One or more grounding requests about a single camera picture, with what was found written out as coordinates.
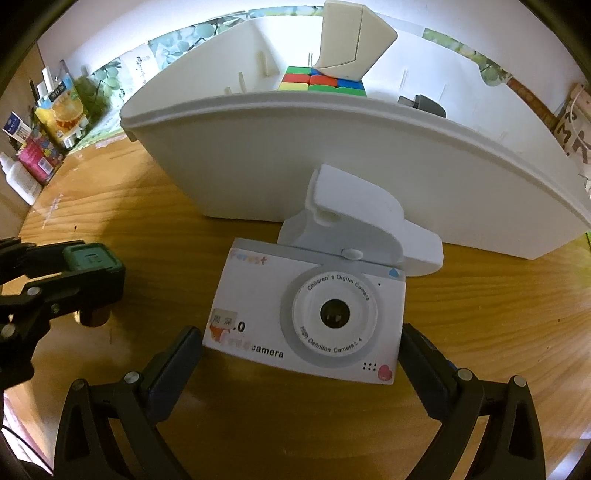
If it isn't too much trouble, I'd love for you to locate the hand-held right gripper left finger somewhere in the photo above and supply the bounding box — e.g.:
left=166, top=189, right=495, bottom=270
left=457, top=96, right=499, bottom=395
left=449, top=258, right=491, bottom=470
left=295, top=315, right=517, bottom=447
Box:
left=54, top=325, right=204, bottom=480

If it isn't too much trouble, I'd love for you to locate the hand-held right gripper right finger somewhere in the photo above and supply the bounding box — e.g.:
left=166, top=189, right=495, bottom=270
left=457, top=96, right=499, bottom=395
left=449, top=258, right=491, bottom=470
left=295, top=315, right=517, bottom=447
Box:
left=397, top=323, right=548, bottom=480

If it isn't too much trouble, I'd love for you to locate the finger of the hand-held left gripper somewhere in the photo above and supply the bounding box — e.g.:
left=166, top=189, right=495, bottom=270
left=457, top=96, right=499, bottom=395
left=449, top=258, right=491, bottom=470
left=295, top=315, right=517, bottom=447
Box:
left=0, top=272, right=80, bottom=391
left=0, top=237, right=71, bottom=282

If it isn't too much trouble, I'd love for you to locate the dark green block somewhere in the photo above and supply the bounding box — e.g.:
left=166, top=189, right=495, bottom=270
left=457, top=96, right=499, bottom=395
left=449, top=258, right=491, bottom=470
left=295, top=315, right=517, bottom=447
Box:
left=64, top=244, right=126, bottom=326

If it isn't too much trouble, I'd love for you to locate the white toy camera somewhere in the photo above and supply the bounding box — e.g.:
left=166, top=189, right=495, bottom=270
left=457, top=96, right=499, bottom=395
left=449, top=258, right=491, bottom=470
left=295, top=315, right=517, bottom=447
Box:
left=202, top=237, right=407, bottom=386

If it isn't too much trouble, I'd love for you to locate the white plastic bin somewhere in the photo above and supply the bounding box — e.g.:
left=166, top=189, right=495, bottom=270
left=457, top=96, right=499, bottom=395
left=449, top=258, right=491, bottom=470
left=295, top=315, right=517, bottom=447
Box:
left=120, top=18, right=591, bottom=259

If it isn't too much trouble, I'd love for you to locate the beige angular plastic block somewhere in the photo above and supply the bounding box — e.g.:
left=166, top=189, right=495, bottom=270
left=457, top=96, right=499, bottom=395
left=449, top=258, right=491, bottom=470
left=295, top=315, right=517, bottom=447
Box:
left=315, top=0, right=399, bottom=79

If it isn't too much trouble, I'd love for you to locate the white plastic bottle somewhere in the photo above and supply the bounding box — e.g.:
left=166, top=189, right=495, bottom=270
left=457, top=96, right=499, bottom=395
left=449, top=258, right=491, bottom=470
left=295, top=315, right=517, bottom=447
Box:
left=0, top=152, right=42, bottom=206

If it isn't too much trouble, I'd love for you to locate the pink box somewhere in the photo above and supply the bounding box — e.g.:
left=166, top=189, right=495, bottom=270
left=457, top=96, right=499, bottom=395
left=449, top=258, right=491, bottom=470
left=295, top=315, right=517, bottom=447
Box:
left=17, top=136, right=65, bottom=185

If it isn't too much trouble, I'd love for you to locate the blue and white box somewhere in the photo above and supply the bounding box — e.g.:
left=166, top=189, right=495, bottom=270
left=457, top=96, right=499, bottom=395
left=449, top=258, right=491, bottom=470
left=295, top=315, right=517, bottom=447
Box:
left=2, top=112, right=33, bottom=148

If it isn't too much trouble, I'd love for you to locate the orange print juice carton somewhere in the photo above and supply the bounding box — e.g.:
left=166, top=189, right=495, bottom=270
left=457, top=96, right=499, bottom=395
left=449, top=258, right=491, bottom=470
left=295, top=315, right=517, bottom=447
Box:
left=44, top=83, right=88, bottom=148

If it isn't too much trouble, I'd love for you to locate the grape print cardboard box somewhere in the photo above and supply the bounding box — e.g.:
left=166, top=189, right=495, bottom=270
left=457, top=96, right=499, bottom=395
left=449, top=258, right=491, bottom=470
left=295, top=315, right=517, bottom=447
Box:
left=74, top=41, right=160, bottom=134

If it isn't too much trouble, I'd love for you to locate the black plug adapter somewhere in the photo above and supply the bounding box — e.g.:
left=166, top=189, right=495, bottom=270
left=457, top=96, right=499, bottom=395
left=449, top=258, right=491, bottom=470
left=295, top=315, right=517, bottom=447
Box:
left=398, top=93, right=447, bottom=118

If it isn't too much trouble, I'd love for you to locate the brown lettered paper bag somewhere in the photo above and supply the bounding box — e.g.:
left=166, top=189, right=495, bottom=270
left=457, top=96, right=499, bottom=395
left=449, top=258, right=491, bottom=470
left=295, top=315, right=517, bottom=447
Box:
left=554, top=83, right=591, bottom=162

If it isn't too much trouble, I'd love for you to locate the multicoloured puzzle cube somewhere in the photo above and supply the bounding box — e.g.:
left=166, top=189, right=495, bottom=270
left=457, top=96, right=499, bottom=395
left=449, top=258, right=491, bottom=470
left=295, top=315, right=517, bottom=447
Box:
left=278, top=66, right=368, bottom=99

